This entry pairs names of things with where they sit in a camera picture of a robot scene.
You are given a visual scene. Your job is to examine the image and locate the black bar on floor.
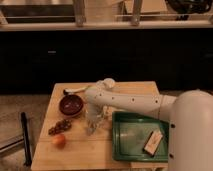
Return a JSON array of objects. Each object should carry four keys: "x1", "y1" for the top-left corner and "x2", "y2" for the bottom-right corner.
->
[{"x1": 21, "y1": 112, "x2": 32, "y2": 166}]

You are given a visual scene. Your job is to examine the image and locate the banana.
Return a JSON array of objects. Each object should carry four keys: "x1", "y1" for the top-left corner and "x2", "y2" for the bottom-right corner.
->
[{"x1": 63, "y1": 86, "x2": 89, "y2": 95}]

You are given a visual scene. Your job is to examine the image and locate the green plastic tray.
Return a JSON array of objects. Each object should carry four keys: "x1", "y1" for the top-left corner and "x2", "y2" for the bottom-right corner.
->
[{"x1": 112, "y1": 111, "x2": 169, "y2": 163}]

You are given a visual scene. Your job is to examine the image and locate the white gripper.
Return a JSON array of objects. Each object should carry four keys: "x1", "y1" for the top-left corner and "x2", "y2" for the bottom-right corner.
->
[{"x1": 85, "y1": 104, "x2": 107, "y2": 135}]

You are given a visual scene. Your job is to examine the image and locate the orange fruit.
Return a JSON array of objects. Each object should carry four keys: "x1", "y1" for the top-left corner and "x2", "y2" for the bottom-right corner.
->
[{"x1": 52, "y1": 134, "x2": 66, "y2": 148}]

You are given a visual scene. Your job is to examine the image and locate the wooden table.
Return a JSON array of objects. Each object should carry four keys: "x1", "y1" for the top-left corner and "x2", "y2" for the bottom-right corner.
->
[{"x1": 31, "y1": 83, "x2": 168, "y2": 171}]

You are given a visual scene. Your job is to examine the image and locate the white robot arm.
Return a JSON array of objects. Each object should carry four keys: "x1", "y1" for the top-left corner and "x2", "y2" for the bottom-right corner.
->
[{"x1": 85, "y1": 79, "x2": 213, "y2": 171}]

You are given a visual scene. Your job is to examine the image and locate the bunch of dark grapes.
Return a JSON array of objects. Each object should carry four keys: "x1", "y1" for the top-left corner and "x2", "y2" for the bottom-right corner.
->
[{"x1": 48, "y1": 119, "x2": 71, "y2": 136}]

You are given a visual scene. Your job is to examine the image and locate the brown white sponge block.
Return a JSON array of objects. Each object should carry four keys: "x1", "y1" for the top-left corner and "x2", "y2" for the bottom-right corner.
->
[{"x1": 143, "y1": 130, "x2": 163, "y2": 156}]

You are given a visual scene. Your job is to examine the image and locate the dark red bowl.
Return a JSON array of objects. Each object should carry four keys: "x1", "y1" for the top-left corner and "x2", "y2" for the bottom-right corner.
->
[{"x1": 59, "y1": 95, "x2": 83, "y2": 116}]

